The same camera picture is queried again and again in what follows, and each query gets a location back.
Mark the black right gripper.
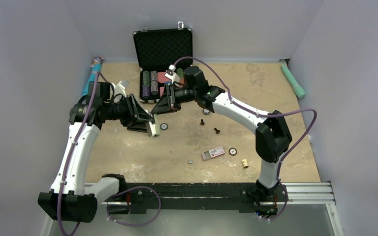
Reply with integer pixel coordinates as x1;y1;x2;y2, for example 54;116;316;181
153;83;197;116

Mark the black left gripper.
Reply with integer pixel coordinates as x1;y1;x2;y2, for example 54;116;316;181
103;93;153;128

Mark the red white staple box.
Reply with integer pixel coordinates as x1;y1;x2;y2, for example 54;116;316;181
201;147;225;161

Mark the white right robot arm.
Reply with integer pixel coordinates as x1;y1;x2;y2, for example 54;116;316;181
151;66;292;200

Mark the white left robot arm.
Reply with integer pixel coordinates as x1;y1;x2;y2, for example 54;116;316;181
37;82;156;223

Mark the poker chip near stapler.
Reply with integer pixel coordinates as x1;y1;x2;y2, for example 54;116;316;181
160;123;169;130

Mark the black poker chip case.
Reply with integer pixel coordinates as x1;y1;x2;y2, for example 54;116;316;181
133;22;193;104

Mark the blue marker pen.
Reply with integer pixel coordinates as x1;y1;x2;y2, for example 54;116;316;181
82;57;103;96

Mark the brown poker chip right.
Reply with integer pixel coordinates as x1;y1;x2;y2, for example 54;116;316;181
228;147;238;156

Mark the white chess rook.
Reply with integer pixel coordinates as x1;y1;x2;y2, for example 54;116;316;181
241;159;249;169

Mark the green marker pen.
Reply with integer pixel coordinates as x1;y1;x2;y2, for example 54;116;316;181
280;64;306;99

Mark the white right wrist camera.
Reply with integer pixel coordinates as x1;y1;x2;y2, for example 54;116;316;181
165;64;180;83

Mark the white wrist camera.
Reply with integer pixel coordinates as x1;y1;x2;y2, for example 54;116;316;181
112;80;129;97
165;64;180;83

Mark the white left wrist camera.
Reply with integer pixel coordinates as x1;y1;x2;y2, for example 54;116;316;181
112;80;129;97

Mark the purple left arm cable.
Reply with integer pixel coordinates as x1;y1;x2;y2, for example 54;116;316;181
56;72;109;236

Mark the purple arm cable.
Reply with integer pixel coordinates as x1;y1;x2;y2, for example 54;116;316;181
172;57;318;222
56;72;109;236

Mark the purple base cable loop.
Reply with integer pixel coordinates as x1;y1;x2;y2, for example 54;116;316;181
106;186;161;228

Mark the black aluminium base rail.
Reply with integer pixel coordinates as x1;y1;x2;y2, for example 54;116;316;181
103;182;335;218

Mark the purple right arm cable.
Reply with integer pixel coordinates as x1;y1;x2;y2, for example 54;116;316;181
172;57;318;222

